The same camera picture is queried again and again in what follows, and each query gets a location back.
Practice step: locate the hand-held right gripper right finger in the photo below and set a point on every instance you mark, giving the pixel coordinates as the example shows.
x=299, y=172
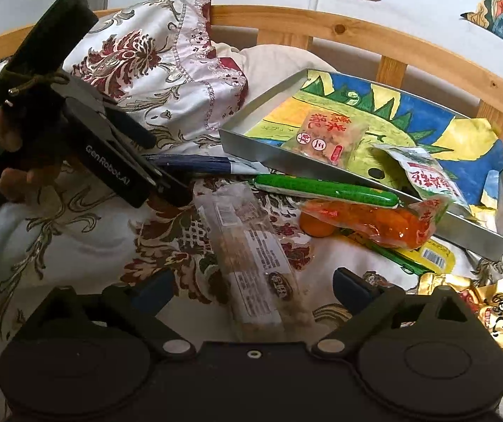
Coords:
x=352, y=288

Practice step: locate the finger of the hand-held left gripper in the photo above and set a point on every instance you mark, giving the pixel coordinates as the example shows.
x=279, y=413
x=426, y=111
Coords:
x=172, y=193
x=132, y=129

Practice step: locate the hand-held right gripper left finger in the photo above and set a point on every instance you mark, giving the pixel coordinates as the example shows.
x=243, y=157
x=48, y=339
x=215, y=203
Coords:
x=154, y=292

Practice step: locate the dark blue snack packet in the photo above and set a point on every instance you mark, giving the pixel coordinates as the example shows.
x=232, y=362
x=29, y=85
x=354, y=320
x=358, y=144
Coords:
x=189, y=162

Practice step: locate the orange snack packet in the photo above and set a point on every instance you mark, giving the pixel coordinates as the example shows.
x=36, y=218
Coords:
x=379, y=224

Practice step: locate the silver metal tray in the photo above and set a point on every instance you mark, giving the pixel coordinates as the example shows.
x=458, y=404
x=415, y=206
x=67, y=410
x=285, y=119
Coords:
x=251, y=145

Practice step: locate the orange round fruit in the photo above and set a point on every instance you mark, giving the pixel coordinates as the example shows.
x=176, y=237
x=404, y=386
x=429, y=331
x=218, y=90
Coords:
x=314, y=226

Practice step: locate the floral satin pillow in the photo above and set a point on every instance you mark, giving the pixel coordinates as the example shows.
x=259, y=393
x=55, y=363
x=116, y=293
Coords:
x=154, y=52

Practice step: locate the yellow green snack packet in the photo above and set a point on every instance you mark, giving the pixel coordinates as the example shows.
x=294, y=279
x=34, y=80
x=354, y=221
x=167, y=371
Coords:
x=431, y=257

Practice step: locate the long clear biscuit packet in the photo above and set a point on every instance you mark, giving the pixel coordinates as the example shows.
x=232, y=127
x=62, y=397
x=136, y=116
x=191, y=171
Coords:
x=251, y=255

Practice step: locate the green stick snack packet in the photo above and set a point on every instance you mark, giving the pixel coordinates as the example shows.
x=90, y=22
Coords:
x=321, y=187

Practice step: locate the white green snack packet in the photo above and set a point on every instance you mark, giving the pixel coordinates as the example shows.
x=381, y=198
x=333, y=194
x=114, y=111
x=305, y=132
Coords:
x=431, y=176

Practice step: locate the gold foil snack packet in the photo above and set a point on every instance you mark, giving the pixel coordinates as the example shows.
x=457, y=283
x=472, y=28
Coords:
x=493, y=312

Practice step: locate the clear red-print cracker packet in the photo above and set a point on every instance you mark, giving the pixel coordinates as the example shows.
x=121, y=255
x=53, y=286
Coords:
x=326, y=138

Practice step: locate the cream quilt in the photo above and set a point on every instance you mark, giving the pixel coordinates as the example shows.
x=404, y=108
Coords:
x=273, y=66

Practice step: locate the colourful crayon drawing sheet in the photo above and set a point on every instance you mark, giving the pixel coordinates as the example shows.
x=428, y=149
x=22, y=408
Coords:
x=427, y=123

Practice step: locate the wooden bed headboard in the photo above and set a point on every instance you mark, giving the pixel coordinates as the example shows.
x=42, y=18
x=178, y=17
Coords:
x=321, y=26

